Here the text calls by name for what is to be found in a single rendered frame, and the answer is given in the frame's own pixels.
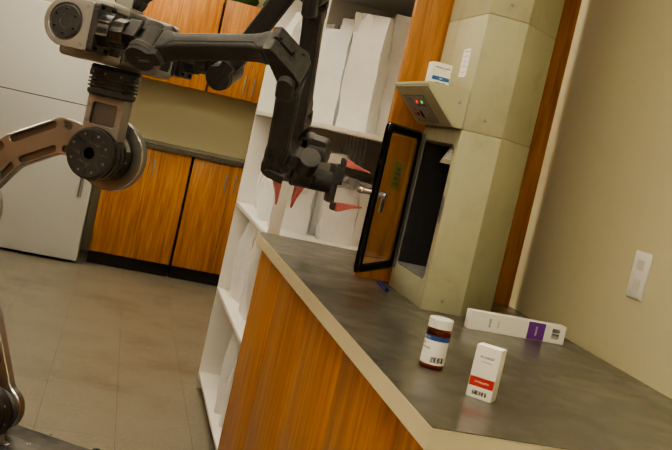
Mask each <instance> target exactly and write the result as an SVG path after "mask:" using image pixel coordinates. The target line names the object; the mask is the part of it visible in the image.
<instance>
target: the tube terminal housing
mask: <svg viewBox="0 0 672 450"><path fill-rule="evenodd" d="M554 44H555V39H553V38H551V37H550V36H548V35H546V34H545V33H543V32H541V31H540V30H538V29H536V28H535V27H533V26H531V25H530V24H528V23H524V22H520V21H516V20H513V19H509V18H505V17H501V16H498V15H494V14H485V15H480V16H476V17H471V18H466V19H462V20H457V21H453V22H449V26H448V31H447V35H446V39H445V44H444V48H443V52H442V57H441V61H440V63H444V64H448V65H452V66H453V68H452V72H451V76H450V80H449V85H448V86H452V87H457V88H461V89H465V90H469V92H470V96H469V101H468V105H467V109H466V113H465V118H464V122H463V126H462V128H461V129H453V128H445V127H437V126H428V125H426V126H425V129H424V134H426V136H425V140H424V144H423V148H424V145H425V142H428V143H432V144H437V145H441V146H445V147H451V146H452V145H453V146H454V150H453V155H452V159H451V163H450V167H449V172H448V176H447V180H446V185H445V189H444V193H443V196H445V197H446V198H445V202H444V206H443V211H442V215H441V219H440V223H438V222H437V223H436V227H435V232H434V236H433V240H432V244H431V249H430V253H429V257H428V261H427V266H426V270H425V274H424V277H423V278H422V279H421V278H420V277H418V276H417V275H415V274H413V273H412V272H410V271H409V270H407V269H406V268H404V267H403V266H401V265H400V264H398V256H399V252H400V248H399V252H398V256H397V261H396V265H395V268H394V267H392V272H391V276H390V280H389V285H390V286H391V287H392V288H394V289H395V290H396V291H398V292H399V293H400V294H402V295H403V296H404V297H406V298H407V299H408V300H410V301H411V302H412V303H414V304H415V305H416V306H418V307H419V308H420V309H424V310H430V311H435V312H440V313H445V314H451V315H456V316H466V314H467V309H468V308H472V309H477V310H483V311H488V312H491V308H492V304H493V300H494V296H495V291H496V287H497V283H498V279H499V275H500V270H501V266H502V262H503V258H504V254H505V250H506V245H507V241H508V237H509V233H510V229H511V224H512V220H513V216H514V212H515V208H516V203H517V199H518V195H519V191H520V187H521V183H522V178H523V174H524V170H525V166H526V162H527V157H528V153H529V149H530V148H529V147H530V144H531V140H532V136H533V132H534V128H535V124H536V119H537V115H538V111H539V107H540V103H541V98H542V94H543V90H544V86H545V82H546V78H547V73H548V69H549V65H550V61H551V57H552V52H553V48H554ZM464 48H472V50H471V55H470V59H469V63H468V68H467V72H466V76H465V78H458V73H459V69H460V65H461V60H462V56H463V52H464Z"/></svg>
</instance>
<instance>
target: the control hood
mask: <svg viewBox="0 0 672 450"><path fill-rule="evenodd" d="M395 86H396V88H397V90H398V91H399V93H400V95H401V97H402V98H403V100H404V102H405V103H406V105H407V107H408V108H409V110H410V112H411V113H412V115H413V117H414V118H415V120H416V122H417V123H418V124H422V125H428V126H437V127H445V128H453V129H461V128H462V126H463V122H464V118H465V113H466V109H467V105H468V101H469V96H470V92H469V90H465V89H461V88H457V87H452V86H448V85H444V84H440V83H436V82H432V81H410V82H396V83H395ZM403 95H423V96H424V98H425V100H426V101H427V103H428V105H429V106H430V108H431V110H432V112H433V113H434V115H435V117H436V118H437V120H438V122H439V123H434V122H424V121H418V119H417V118H416V116H415V114H414V113H413V111H412V109H411V108H410V106H409V104H408V103H407V101H406V99H405V98H404V96H403Z"/></svg>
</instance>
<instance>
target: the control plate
mask: <svg viewBox="0 0 672 450"><path fill-rule="evenodd" d="M403 96H404V98H405V99H406V101H407V103H408V104H409V106H410V108H411V109H412V111H413V113H414V114H415V112H416V113H417V112H419V113H420V111H419V110H421V111H422V113H423V114H424V112H425V114H427V113H428V114H429V113H431V115H430V116H428V115H424V116H425V118H423V116H422V115H421V113H420V115H421V116H418V114H417V115H416V114H415V116H416V118H417V119H418V121H424V122H434V123H439V122H438V120H437V118H436V117H435V115H434V113H433V112H432V110H431V108H430V106H429V105H428V103H427V101H426V100H425V98H424V96H423V95H403ZM416 100H417V101H418V103H417V102H416ZM420 100H421V101H422V102H423V104H422V103H421V101H420Z"/></svg>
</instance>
